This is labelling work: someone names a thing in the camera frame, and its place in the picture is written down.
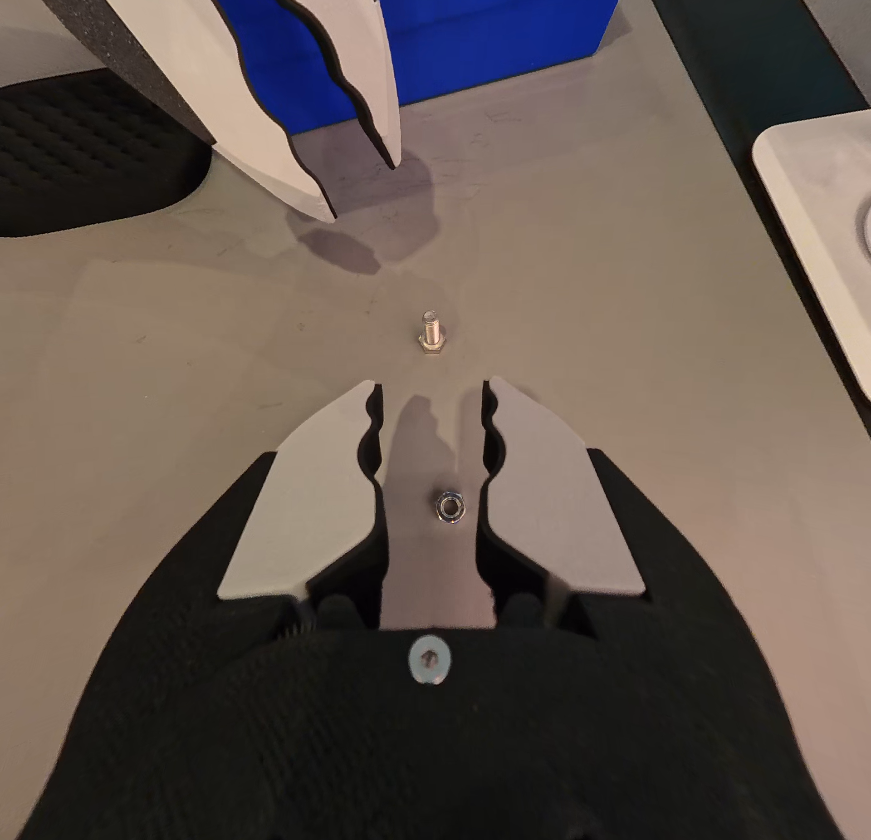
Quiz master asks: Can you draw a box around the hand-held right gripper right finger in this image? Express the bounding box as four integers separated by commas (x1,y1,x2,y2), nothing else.
475,376,647,630

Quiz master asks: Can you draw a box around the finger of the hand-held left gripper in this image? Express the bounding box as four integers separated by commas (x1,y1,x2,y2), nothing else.
102,0,340,226
254,0,404,172

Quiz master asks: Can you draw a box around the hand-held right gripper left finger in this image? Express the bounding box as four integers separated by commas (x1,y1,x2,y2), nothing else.
216,379,390,630

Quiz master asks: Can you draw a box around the blue plastic parts bin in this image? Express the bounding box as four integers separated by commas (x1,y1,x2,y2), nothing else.
211,0,638,138

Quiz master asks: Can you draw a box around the silver hex bolt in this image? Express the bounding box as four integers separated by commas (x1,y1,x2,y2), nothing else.
416,309,449,358

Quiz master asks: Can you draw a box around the black chair armrest pad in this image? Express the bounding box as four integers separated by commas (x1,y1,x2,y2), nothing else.
0,69,215,240

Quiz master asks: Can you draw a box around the instruction sheet on stand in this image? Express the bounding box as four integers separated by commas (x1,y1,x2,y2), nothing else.
750,107,871,407

